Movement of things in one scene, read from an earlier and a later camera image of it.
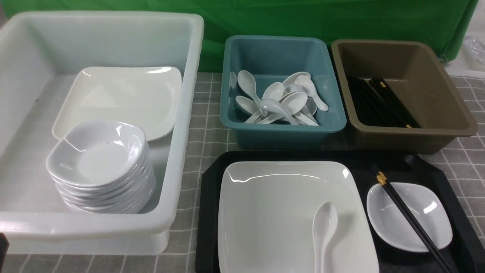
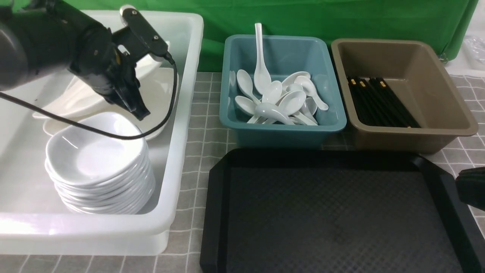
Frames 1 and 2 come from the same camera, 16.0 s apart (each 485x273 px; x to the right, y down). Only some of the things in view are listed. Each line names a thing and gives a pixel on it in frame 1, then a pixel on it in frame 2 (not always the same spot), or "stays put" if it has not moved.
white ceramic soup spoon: (325, 220) → (262, 79)
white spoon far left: (247, 82) stays put
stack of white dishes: (102, 167) stays put
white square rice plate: (265, 218) → (76, 97)
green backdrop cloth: (445, 21) stays put
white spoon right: (308, 88) stays put
